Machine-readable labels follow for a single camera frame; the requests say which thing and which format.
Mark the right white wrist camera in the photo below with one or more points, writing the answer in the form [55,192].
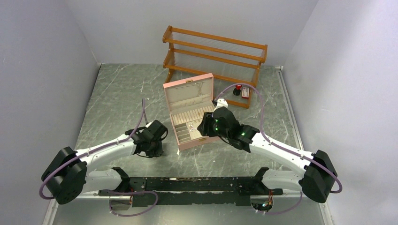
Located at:
[220,103]

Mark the wooden two-tier shelf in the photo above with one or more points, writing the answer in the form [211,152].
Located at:
[228,59]

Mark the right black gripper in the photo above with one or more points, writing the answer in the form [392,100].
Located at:
[204,127]

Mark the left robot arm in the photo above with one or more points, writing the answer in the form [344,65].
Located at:
[73,172]

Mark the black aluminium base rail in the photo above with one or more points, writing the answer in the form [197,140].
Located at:
[239,191]

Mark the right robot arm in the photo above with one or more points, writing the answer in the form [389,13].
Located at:
[313,174]

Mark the small red white box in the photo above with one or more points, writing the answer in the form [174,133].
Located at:
[245,93]

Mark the pink jewelry box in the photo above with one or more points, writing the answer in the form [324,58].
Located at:
[187,100]

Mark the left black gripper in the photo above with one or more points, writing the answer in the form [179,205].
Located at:
[157,152]

